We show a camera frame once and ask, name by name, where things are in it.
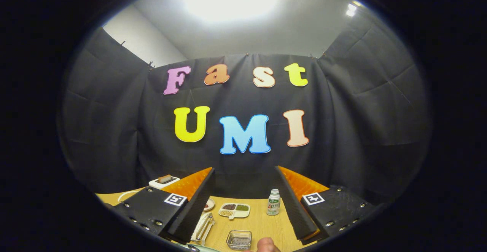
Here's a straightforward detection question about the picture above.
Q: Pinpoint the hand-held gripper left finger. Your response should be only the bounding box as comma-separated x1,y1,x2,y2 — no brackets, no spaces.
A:
105,167,216,245

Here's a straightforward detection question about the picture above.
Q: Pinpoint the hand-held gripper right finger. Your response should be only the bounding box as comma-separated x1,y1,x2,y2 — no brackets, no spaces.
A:
275,166,381,245

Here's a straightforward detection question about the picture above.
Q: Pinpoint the white wire dish rack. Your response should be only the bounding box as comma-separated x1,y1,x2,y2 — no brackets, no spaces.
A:
117,190,215,246

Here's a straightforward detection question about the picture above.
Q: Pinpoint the pale green plate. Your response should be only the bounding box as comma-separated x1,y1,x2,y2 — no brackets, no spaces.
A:
177,242,223,252

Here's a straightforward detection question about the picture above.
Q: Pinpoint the metal wire basket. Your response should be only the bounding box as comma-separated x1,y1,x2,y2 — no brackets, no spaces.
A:
226,230,252,250

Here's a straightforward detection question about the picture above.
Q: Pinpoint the white green-label drink bottle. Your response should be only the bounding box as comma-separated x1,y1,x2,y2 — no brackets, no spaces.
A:
266,189,281,216

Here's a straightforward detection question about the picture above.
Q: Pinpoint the white toaster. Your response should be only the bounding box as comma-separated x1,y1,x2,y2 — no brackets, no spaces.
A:
148,175,180,190

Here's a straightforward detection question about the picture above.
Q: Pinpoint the white divided tray with beans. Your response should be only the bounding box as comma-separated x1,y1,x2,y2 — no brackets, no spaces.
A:
218,203,251,221

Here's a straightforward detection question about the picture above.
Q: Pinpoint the black backdrop cloth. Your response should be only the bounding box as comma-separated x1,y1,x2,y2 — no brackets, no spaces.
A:
57,6,432,207

